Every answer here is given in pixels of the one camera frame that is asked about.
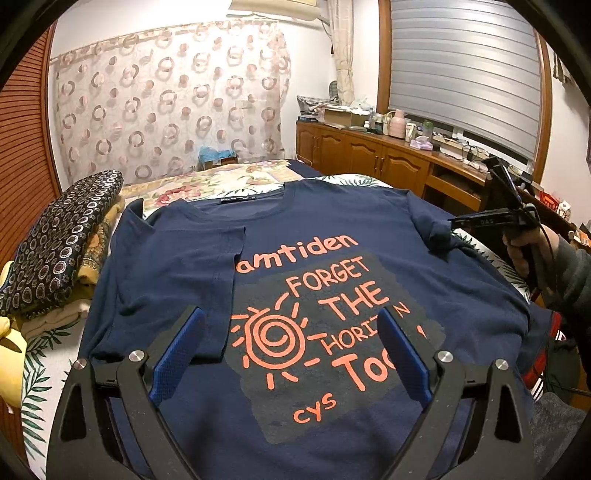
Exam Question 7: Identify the yellow floral folded blanket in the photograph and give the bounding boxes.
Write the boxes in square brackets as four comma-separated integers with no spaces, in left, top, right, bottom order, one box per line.
[76,194,126,288]

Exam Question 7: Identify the dark navy blanket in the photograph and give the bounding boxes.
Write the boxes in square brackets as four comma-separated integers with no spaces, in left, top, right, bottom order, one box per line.
[259,159,325,179]

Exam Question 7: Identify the person's right forearm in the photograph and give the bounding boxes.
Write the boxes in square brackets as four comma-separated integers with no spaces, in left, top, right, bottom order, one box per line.
[538,233,591,326]

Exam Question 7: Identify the wooden sideboard cabinet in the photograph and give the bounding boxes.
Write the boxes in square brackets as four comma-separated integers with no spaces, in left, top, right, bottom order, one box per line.
[295,121,578,241]

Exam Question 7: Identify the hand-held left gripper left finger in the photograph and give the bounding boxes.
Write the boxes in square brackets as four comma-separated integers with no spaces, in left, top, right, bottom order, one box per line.
[46,305,218,480]

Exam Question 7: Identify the hanging clothes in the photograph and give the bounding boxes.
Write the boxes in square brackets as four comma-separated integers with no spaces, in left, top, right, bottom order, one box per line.
[551,53,576,86]

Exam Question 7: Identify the grey patterned bag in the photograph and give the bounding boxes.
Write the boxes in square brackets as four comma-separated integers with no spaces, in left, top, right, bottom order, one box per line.
[297,95,333,122]

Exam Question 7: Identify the navy printed t-shirt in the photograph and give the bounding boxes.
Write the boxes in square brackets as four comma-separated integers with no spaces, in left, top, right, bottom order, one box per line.
[81,178,555,480]

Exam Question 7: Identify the pink floral bedspread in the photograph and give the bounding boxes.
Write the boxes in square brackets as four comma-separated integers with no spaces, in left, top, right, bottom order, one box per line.
[122,159,319,219]

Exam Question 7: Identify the brown cardboard box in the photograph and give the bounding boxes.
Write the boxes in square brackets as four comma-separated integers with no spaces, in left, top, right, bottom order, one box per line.
[323,108,355,128]

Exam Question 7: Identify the grey cloth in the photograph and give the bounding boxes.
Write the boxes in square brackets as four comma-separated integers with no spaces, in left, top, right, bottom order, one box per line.
[529,392,587,480]

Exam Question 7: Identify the wooden window frame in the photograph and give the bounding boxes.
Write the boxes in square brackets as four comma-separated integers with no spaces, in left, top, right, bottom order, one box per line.
[376,0,555,185]

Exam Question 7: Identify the cardboard box with blue bag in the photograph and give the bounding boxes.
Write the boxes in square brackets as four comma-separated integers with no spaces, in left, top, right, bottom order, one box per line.
[198,145,239,171]

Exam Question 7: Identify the person's right hand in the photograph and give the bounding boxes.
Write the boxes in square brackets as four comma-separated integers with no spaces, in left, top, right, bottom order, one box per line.
[503,225,561,278]

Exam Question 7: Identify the circle-patterned sheer curtain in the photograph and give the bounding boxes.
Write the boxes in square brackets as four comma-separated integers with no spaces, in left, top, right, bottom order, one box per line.
[48,18,293,185]

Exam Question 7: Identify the cream folded blanket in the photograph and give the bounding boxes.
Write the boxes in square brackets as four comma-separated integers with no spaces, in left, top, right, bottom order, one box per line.
[21,281,95,341]

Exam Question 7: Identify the beige lace curtain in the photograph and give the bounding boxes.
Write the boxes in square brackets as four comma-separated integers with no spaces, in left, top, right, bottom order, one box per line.
[330,0,355,107]

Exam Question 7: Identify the grey window blind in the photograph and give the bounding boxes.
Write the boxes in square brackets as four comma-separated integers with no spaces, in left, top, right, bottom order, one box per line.
[388,0,543,160]

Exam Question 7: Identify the yellow pillow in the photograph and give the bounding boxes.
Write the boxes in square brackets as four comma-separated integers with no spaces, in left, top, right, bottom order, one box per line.
[0,261,29,409]

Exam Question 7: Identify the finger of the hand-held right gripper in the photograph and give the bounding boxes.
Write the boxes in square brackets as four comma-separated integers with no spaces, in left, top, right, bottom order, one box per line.
[450,209,528,230]

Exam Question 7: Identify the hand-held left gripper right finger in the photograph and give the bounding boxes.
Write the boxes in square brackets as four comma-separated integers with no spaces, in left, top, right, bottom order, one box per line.
[376,305,536,480]

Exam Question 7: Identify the red and black clothing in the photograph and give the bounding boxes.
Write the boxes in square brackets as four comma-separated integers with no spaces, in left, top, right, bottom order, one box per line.
[524,314,578,402]

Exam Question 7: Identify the white air conditioner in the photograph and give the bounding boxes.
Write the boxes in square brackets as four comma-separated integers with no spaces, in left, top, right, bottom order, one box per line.
[226,0,331,24]

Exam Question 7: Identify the wooden louvered door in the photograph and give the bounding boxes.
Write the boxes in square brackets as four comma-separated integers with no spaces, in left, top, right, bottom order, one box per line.
[0,32,62,444]

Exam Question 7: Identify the green leaf-print bedsheet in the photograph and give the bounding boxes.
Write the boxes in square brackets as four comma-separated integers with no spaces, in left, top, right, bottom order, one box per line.
[18,173,532,480]

